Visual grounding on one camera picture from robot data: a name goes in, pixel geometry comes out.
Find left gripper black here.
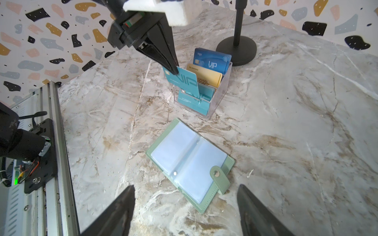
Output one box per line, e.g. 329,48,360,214
107,11,179,75

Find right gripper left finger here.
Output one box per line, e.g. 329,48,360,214
81,185,135,236

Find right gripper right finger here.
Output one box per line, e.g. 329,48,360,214
237,184,294,236

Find teal card from holder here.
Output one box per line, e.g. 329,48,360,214
163,67,200,98

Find yellow VIP card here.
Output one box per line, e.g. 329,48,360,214
193,65,223,88

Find blue VIP card in stand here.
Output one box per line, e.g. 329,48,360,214
193,48,232,75

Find teal VIP card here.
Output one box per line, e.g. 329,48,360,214
178,84,216,116

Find black round microphone stand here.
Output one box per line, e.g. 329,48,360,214
216,0,257,66

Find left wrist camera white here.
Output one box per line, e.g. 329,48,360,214
123,0,202,27

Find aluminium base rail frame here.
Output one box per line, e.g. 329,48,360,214
1,82,80,236

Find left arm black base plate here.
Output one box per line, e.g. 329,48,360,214
23,119,58,194

